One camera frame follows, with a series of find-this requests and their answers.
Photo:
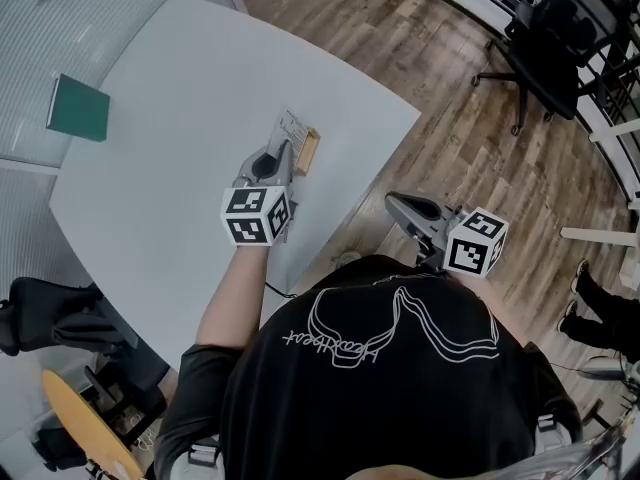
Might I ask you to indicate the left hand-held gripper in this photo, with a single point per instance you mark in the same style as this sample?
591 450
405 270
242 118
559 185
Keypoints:
250 218

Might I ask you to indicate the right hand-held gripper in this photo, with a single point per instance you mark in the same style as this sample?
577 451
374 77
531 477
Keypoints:
475 248

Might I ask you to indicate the wooden table card holder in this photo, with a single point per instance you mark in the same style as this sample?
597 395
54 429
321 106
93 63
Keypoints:
309 153

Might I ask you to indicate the printed paper sheet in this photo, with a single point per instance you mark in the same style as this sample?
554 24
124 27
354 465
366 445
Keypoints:
289 128

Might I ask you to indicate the person's left forearm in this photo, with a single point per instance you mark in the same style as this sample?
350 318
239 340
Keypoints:
230 298

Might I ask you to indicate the person's grey shoe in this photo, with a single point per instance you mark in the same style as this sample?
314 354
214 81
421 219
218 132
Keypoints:
347 259

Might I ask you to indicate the white office table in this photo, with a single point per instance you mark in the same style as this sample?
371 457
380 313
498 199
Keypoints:
175 118

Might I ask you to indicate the green hardcover book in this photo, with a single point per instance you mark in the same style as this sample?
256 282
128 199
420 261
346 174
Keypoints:
80 110

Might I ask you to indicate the black mesh office chair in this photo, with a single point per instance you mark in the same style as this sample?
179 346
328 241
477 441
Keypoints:
550 68

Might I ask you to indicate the black metal railing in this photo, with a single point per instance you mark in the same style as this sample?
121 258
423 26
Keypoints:
602 98

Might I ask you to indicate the black padded office chair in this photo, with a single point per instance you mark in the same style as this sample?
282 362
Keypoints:
130 383

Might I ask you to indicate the black jacket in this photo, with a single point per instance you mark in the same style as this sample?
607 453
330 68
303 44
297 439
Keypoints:
55 313

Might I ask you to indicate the person with head camera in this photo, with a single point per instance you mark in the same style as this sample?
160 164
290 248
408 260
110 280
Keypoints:
375 393

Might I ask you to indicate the wooden desk with white frame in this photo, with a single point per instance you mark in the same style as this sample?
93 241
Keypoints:
600 236

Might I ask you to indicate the round wooden pedestal table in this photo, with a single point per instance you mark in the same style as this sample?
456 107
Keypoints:
85 418

